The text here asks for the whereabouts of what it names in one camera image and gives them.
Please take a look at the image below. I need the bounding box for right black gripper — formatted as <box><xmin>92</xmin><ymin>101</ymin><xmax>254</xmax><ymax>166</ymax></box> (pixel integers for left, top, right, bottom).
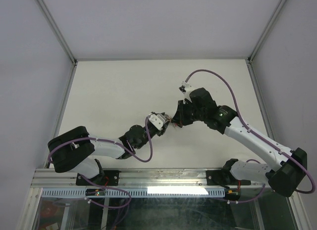
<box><xmin>171</xmin><ymin>99</ymin><xmax>206</xmax><ymax>127</ymax></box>

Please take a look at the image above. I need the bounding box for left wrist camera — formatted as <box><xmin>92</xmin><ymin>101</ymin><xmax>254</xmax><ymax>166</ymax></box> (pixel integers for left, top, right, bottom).
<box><xmin>148</xmin><ymin>113</ymin><xmax>167</xmax><ymax>131</ymax></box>

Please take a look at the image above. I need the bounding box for left aluminium frame post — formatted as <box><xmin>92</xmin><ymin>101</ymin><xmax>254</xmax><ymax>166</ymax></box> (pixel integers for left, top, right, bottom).
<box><xmin>35</xmin><ymin>0</ymin><xmax>77</xmax><ymax>65</ymax></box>

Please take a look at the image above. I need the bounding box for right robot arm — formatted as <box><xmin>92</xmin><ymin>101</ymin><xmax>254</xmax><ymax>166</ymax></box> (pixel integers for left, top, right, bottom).
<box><xmin>172</xmin><ymin>85</ymin><xmax>307</xmax><ymax>197</ymax></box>

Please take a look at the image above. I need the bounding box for aluminium mounting rail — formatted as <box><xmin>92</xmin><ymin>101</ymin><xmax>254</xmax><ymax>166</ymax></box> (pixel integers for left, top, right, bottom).
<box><xmin>31</xmin><ymin>167</ymin><xmax>280</xmax><ymax>188</ymax></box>

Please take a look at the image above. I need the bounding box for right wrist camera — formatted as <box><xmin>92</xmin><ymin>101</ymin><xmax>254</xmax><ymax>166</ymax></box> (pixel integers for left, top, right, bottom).
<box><xmin>179</xmin><ymin>81</ymin><xmax>195</xmax><ymax>102</ymax></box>

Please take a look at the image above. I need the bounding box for aluminium frame post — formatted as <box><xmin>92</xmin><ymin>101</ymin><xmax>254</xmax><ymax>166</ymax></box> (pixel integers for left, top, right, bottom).
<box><xmin>248</xmin><ymin>0</ymin><xmax>288</xmax><ymax>63</ymax></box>
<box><xmin>35</xmin><ymin>0</ymin><xmax>77</xmax><ymax>65</ymax></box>

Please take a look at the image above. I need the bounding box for white slotted cable duct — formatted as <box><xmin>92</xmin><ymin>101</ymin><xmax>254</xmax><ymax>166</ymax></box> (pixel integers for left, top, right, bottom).
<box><xmin>42</xmin><ymin>187</ymin><xmax>225</xmax><ymax>198</ymax></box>

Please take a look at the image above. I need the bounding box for keyring with yellow handle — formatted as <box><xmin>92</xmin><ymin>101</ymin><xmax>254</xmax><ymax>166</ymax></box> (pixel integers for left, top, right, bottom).
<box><xmin>165</xmin><ymin>114</ymin><xmax>178</xmax><ymax>128</ymax></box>

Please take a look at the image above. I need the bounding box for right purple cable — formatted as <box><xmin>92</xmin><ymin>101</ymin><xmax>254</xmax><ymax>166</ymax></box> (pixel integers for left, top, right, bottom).
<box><xmin>184</xmin><ymin>69</ymin><xmax>314</xmax><ymax>194</ymax></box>

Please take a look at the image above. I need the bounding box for right aluminium frame post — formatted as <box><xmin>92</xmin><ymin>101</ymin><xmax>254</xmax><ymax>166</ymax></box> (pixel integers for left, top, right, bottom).
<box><xmin>248</xmin><ymin>0</ymin><xmax>288</xmax><ymax>63</ymax></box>

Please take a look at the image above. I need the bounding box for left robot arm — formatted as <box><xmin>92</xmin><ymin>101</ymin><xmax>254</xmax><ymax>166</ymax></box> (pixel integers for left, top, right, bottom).
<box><xmin>48</xmin><ymin>112</ymin><xmax>170</xmax><ymax>186</ymax></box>

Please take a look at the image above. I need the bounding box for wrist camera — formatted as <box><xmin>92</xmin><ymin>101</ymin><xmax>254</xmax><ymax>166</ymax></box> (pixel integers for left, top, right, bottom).
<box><xmin>179</xmin><ymin>81</ymin><xmax>195</xmax><ymax>102</ymax></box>
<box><xmin>148</xmin><ymin>113</ymin><xmax>167</xmax><ymax>131</ymax></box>

